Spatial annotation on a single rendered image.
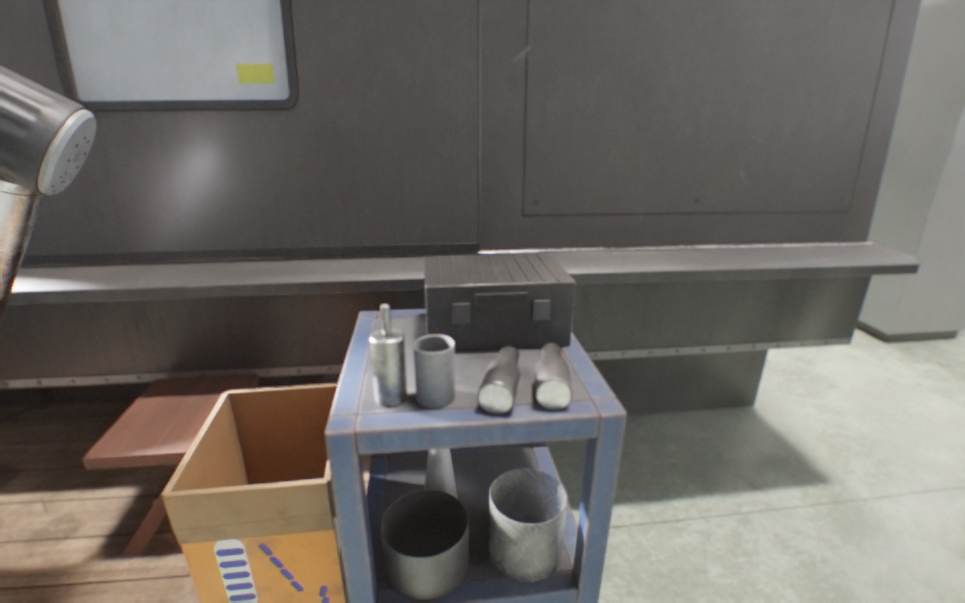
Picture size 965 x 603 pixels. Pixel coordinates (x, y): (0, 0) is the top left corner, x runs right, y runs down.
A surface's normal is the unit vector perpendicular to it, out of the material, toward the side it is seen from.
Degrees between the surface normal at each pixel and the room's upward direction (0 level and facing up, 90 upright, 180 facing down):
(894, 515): 0
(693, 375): 90
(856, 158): 86
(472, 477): 0
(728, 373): 90
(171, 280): 31
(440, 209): 86
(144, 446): 0
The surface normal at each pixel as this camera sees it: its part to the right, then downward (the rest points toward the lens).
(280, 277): 0.07, -0.61
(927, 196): -0.99, 0.04
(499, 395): -0.20, 0.36
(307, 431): 0.15, 0.37
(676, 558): 0.01, -0.93
